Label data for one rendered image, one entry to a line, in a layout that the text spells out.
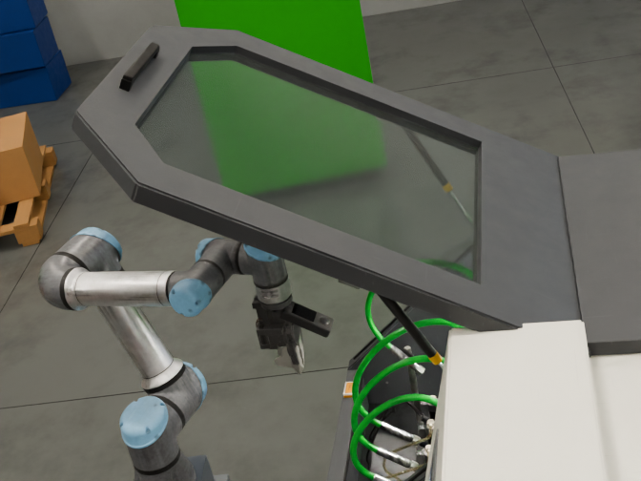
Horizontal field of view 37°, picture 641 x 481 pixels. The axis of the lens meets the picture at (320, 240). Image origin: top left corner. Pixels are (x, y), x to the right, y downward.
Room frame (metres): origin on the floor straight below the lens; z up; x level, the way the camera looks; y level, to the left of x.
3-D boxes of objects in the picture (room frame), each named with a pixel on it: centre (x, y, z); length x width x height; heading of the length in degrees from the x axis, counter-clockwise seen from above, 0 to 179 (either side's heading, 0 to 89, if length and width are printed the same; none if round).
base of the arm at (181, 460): (1.82, 0.50, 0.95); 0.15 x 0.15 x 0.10
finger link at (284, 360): (1.75, 0.13, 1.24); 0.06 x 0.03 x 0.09; 76
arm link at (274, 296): (1.76, 0.12, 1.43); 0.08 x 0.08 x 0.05
